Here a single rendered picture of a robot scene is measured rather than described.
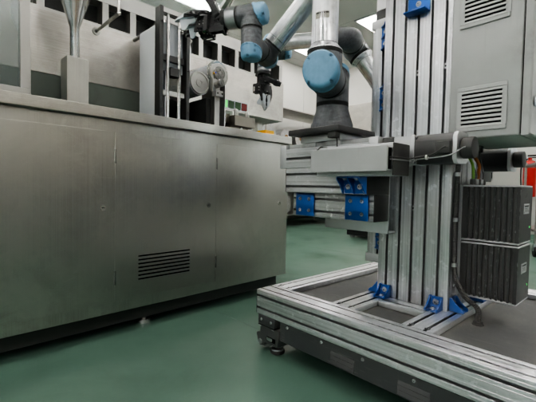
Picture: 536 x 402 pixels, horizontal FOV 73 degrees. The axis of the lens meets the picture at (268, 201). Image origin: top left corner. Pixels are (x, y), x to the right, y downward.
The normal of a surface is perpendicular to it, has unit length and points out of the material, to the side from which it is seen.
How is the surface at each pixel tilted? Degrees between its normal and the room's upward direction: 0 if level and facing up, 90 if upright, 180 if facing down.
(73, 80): 90
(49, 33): 90
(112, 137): 90
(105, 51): 90
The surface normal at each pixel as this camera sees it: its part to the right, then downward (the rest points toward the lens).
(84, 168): 0.70, 0.04
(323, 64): -0.37, 0.16
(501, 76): -0.74, 0.01
